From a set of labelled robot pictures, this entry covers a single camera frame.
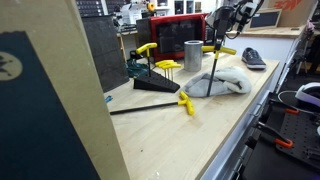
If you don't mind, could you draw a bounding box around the large yellow T-handle hex key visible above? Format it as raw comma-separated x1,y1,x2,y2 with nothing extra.
135,42,158,78

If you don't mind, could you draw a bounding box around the cardboard box red print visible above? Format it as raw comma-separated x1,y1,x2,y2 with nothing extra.
266,0,319,28

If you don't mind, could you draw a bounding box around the small yellow T-handle hex key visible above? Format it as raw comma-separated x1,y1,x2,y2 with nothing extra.
161,63,183,83
158,61,179,81
154,59,175,79

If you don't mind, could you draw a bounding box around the white machine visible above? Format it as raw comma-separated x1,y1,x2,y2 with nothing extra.
114,2,144,31

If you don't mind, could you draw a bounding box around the black clamp orange tip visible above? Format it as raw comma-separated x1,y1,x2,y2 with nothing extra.
254,121,295,149
266,99,320,118

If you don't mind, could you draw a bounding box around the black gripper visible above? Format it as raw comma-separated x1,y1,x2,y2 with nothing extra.
206,5,236,51

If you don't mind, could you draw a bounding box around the metal drawer handle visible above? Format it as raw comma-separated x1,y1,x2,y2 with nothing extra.
249,102,264,118

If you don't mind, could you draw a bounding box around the grey drawer cabinet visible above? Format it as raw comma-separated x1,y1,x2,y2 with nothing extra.
199,71,284,180

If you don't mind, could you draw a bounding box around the biggest yellow T-handle hex key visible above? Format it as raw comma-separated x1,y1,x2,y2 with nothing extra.
200,44,238,98

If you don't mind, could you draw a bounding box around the black wedge tool holder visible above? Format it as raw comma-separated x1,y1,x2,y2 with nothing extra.
133,69,181,94

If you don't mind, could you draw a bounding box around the white cable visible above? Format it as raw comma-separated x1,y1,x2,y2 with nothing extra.
277,89,303,105

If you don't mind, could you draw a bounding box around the black perforated plate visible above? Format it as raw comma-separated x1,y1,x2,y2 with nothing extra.
274,106,320,168

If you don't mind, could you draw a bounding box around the metal cylinder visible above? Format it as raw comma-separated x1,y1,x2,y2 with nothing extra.
183,39,205,73

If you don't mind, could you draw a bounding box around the storage bin rack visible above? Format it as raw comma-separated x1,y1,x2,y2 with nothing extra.
75,0,105,18

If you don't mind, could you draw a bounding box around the red and black microwave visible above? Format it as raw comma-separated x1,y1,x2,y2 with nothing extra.
149,13,208,64

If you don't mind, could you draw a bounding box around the white counter wood top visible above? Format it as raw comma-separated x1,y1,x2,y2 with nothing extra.
224,24,307,63

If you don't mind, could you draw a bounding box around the grey canvas shoe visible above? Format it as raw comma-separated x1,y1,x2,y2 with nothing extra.
241,46,268,70

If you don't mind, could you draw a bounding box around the large cardboard box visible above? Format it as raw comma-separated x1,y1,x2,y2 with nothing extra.
0,0,131,180

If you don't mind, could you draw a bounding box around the green cloth bag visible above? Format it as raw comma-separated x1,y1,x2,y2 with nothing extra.
125,58,150,79

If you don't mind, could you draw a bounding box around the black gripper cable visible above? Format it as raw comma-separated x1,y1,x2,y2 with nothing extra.
226,0,264,39

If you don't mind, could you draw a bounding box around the long-shaft yellow T-handle hex key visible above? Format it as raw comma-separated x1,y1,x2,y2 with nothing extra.
109,90,196,117

